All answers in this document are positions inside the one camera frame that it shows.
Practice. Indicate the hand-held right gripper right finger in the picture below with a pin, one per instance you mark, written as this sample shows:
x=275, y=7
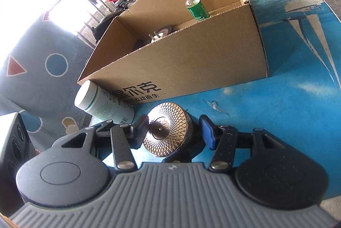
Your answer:
x=209, y=134

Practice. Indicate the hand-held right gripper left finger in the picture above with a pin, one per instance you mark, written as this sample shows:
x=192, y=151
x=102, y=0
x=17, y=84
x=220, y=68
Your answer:
x=138, y=134

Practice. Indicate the dark jar with gold lid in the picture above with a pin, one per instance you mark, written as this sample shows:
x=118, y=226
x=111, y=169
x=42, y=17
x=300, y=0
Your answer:
x=165, y=129

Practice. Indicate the white plastic bottle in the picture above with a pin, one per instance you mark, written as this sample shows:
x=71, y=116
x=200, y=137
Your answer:
x=106, y=108

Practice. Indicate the brown cardboard box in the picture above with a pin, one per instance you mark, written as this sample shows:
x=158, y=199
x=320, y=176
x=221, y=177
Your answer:
x=199, y=57

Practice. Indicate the black tape roll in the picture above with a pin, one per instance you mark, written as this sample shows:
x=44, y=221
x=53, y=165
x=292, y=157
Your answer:
x=163, y=31

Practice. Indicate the green dropper bottle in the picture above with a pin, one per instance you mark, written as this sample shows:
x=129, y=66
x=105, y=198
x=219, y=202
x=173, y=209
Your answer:
x=197, y=9

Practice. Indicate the blue printed cloth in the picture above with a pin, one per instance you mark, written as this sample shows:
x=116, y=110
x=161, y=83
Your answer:
x=40, y=84

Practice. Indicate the black bag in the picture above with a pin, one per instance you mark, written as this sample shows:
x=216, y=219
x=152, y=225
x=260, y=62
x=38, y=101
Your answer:
x=104, y=25

